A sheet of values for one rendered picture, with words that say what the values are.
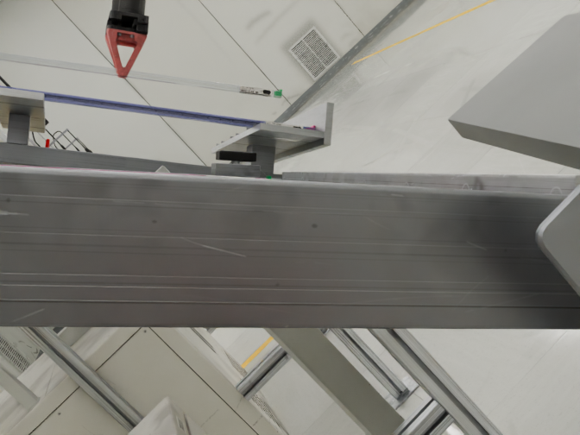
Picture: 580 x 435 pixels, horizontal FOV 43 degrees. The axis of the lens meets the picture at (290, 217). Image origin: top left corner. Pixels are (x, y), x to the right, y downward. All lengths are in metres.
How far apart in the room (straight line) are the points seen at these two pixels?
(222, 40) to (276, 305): 8.30
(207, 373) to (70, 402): 0.32
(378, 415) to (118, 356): 0.71
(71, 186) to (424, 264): 0.15
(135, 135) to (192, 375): 6.69
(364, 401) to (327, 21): 7.76
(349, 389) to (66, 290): 1.03
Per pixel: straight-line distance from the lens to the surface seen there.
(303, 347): 1.26
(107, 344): 1.80
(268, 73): 8.63
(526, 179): 0.42
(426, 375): 1.13
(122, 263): 0.30
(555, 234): 0.30
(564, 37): 1.15
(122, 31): 1.34
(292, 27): 8.77
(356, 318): 0.32
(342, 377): 1.29
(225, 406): 1.86
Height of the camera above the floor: 0.88
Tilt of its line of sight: 12 degrees down
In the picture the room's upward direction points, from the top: 43 degrees counter-clockwise
